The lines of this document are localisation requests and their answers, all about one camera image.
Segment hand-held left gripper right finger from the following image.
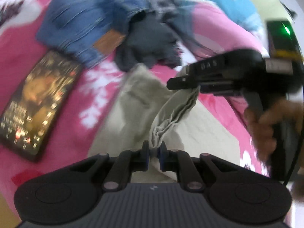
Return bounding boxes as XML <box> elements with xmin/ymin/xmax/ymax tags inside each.
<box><xmin>159</xmin><ymin>141</ymin><xmax>238</xmax><ymax>192</ymax></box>

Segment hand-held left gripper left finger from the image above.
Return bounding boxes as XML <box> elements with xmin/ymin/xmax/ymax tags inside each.
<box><xmin>69</xmin><ymin>141</ymin><xmax>150</xmax><ymax>192</ymax></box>

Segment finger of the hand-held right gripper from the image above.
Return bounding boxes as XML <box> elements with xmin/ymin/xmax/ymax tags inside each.
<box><xmin>166</xmin><ymin>77</ymin><xmax>243</xmax><ymax>96</ymax></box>
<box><xmin>184</xmin><ymin>50</ymin><xmax>263</xmax><ymax>78</ymax></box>

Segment beige pants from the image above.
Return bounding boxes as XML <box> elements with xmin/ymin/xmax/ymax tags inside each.
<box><xmin>89</xmin><ymin>65</ymin><xmax>243</xmax><ymax>178</ymax></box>

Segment person's right hand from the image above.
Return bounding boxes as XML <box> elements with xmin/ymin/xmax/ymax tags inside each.
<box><xmin>245</xmin><ymin>98</ymin><xmax>304</xmax><ymax>161</ymax></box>

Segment pink grey floral quilt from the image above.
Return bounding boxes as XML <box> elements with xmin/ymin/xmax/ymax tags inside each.
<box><xmin>180</xmin><ymin>2</ymin><xmax>269</xmax><ymax>62</ymax></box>

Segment dark grey garment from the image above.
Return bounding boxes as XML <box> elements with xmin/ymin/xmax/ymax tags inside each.
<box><xmin>115</xmin><ymin>19</ymin><xmax>183</xmax><ymax>72</ymax></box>

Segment blue striped blanket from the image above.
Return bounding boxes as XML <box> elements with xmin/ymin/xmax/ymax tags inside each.
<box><xmin>166</xmin><ymin>0</ymin><xmax>262</xmax><ymax>32</ymax></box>

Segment black white plaid shirt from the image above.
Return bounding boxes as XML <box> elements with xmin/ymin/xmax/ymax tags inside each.
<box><xmin>142</xmin><ymin>0</ymin><xmax>197</xmax><ymax>24</ymax></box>

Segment blue denim shorts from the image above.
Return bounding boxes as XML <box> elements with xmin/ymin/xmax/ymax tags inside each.
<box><xmin>36</xmin><ymin>0</ymin><xmax>152</xmax><ymax>69</ymax></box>

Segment pink floral bed blanket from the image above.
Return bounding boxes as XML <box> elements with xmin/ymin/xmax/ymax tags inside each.
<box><xmin>0</xmin><ymin>0</ymin><xmax>285</xmax><ymax>195</ymax></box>

